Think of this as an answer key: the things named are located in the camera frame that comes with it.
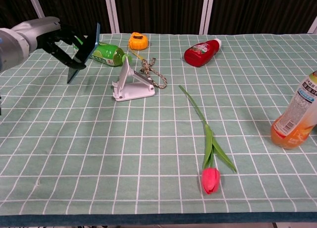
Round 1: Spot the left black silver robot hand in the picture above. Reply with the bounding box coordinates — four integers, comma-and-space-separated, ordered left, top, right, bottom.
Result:
13, 16, 88, 70

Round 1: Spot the black smartphone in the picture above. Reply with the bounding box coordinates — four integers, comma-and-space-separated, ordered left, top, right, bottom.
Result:
67, 22, 101, 84

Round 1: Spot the white folding phone stand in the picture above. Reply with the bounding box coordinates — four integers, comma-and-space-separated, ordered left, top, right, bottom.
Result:
111, 57, 156, 102

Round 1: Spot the green plastic drink bottle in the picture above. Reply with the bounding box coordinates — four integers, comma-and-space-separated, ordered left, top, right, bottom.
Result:
74, 36, 133, 67

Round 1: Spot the orange tape measure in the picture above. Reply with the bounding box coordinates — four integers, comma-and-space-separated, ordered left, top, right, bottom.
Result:
128, 32, 149, 62

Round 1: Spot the black pleated curtain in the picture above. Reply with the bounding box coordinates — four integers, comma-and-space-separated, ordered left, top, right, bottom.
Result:
0, 0, 317, 36

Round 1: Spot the green checked tablecloth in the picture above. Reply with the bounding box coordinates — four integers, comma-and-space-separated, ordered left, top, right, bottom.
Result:
0, 33, 317, 226

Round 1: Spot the red ketchup squeeze bottle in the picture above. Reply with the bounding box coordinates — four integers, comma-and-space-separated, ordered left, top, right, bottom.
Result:
184, 38, 222, 68

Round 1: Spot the artificial pink tulip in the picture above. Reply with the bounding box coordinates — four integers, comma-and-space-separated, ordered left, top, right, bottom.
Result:
178, 85, 238, 195

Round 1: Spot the orange juice bottle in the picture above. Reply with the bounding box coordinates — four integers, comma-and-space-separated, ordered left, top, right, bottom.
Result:
270, 70, 317, 150

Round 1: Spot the braided beige rope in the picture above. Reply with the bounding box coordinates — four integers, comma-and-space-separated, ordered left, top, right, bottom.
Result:
140, 57, 168, 89

